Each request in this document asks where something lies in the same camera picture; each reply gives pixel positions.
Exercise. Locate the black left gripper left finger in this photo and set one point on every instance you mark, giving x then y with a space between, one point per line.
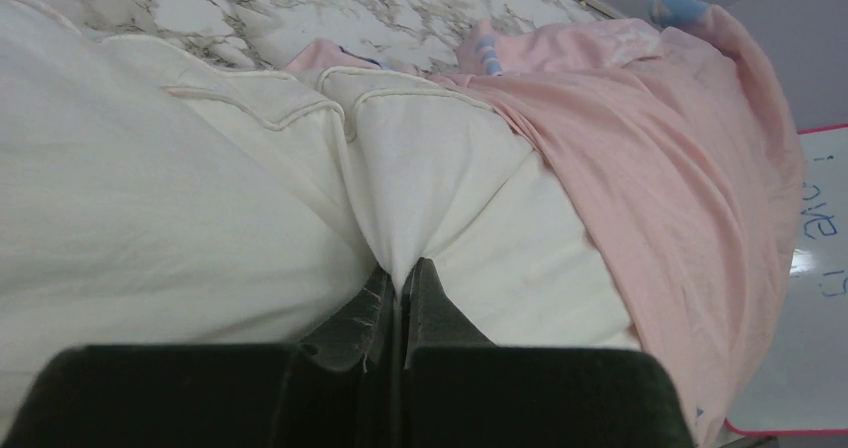
329 389

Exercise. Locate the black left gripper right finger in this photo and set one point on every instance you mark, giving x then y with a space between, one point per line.
460 389

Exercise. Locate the white pillow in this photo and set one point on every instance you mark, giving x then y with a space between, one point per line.
147 197

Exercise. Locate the Elsa print pink-lined pillowcase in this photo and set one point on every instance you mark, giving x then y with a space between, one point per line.
622 183

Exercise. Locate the pink framed whiteboard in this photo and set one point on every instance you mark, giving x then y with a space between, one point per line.
801 387

